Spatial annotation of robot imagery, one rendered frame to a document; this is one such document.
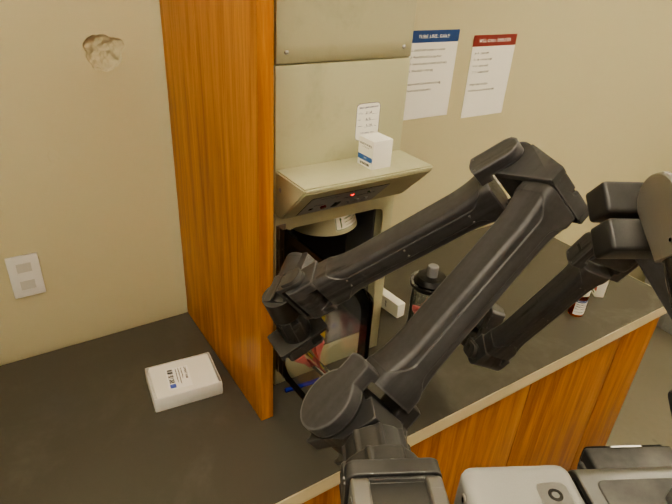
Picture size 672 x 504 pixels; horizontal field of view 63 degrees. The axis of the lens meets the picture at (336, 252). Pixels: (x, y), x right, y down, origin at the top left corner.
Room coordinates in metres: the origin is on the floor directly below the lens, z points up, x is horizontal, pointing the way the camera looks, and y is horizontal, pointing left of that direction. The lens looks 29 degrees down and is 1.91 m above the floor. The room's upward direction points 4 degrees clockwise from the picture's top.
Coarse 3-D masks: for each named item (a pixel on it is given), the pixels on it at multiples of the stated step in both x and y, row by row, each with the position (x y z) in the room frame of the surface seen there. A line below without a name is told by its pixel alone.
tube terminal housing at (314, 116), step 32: (288, 64) 1.05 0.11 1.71; (320, 64) 1.08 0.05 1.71; (352, 64) 1.12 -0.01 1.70; (384, 64) 1.17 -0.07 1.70; (288, 96) 1.04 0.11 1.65; (320, 96) 1.08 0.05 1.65; (352, 96) 1.13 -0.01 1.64; (384, 96) 1.18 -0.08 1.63; (288, 128) 1.04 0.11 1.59; (320, 128) 1.09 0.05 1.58; (352, 128) 1.13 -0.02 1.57; (384, 128) 1.18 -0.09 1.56; (288, 160) 1.04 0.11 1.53; (320, 160) 1.09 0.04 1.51; (288, 224) 1.05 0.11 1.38; (384, 224) 1.20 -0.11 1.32
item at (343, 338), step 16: (288, 240) 0.99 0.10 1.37; (320, 256) 0.90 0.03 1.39; (352, 304) 0.81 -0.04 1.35; (368, 304) 0.77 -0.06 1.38; (336, 320) 0.84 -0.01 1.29; (352, 320) 0.81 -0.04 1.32; (368, 320) 0.77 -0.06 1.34; (336, 336) 0.84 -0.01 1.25; (352, 336) 0.80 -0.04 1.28; (368, 336) 0.78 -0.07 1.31; (336, 352) 0.84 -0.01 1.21; (352, 352) 0.80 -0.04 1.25; (288, 368) 0.98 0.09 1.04; (304, 368) 0.93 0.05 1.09; (336, 368) 0.83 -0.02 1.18; (304, 384) 0.93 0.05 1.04
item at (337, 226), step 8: (344, 216) 1.16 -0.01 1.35; (352, 216) 1.19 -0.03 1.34; (312, 224) 1.14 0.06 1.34; (320, 224) 1.13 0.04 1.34; (328, 224) 1.14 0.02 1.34; (336, 224) 1.14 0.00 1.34; (344, 224) 1.15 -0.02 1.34; (352, 224) 1.18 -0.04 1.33; (304, 232) 1.13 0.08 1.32; (312, 232) 1.13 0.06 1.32; (320, 232) 1.13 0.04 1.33; (328, 232) 1.13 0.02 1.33; (336, 232) 1.14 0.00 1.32; (344, 232) 1.15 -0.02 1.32
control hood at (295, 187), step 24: (288, 168) 1.04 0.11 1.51; (312, 168) 1.05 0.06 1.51; (336, 168) 1.06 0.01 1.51; (360, 168) 1.07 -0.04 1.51; (384, 168) 1.08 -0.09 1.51; (408, 168) 1.09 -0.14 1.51; (288, 192) 0.98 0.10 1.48; (312, 192) 0.94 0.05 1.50; (336, 192) 0.99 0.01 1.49; (384, 192) 1.12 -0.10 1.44; (288, 216) 1.01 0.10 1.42
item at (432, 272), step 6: (432, 264) 1.21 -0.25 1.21; (420, 270) 1.23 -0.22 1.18; (426, 270) 1.23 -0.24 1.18; (432, 270) 1.20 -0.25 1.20; (438, 270) 1.20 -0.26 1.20; (414, 276) 1.22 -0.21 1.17; (420, 276) 1.20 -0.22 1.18; (426, 276) 1.20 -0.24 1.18; (432, 276) 1.19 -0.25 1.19; (438, 276) 1.21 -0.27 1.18; (444, 276) 1.21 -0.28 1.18; (420, 282) 1.18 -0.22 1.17; (426, 282) 1.18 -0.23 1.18; (432, 282) 1.18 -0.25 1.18; (438, 282) 1.18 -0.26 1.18; (426, 288) 1.17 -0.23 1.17; (432, 288) 1.16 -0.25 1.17
